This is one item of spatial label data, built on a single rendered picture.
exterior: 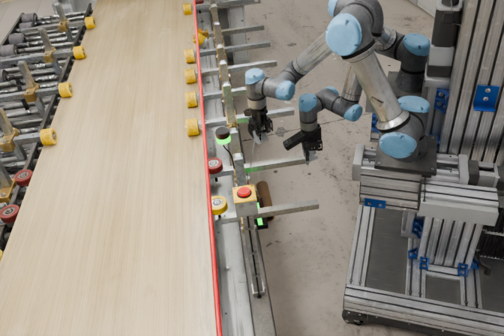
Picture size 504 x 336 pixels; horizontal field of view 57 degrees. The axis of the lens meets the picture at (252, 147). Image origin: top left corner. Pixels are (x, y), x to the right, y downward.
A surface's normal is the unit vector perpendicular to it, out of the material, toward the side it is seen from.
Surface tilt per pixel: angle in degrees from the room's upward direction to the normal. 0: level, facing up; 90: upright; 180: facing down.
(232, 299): 0
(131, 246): 0
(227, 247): 0
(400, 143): 97
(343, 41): 83
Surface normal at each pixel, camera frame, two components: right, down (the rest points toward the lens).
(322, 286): -0.09, -0.78
